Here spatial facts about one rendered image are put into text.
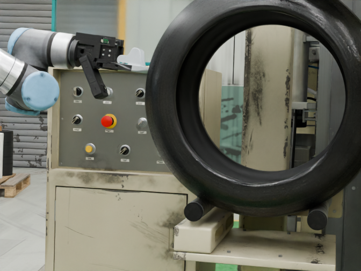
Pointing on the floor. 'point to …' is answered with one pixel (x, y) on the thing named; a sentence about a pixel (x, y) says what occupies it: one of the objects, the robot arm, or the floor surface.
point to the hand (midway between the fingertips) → (148, 71)
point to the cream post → (267, 112)
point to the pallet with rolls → (21, 180)
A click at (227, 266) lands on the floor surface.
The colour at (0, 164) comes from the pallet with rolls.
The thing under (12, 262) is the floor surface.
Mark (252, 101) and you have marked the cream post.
